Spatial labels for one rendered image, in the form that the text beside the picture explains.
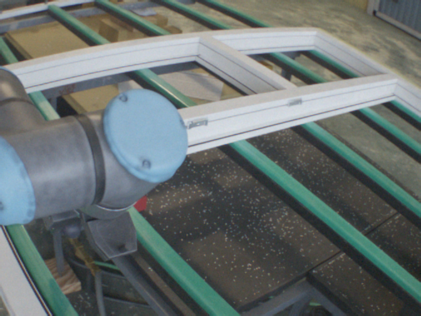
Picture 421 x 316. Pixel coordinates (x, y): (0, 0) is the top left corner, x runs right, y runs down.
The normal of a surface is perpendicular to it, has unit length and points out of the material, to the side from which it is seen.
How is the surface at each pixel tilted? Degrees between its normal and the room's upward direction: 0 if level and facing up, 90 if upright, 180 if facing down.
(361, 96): 90
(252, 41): 90
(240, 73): 90
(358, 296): 0
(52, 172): 63
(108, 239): 37
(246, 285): 0
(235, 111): 90
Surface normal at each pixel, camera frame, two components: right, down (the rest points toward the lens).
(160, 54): 0.58, 0.50
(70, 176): 0.59, 0.17
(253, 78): -0.80, 0.22
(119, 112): 0.55, -0.39
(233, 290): 0.14, -0.84
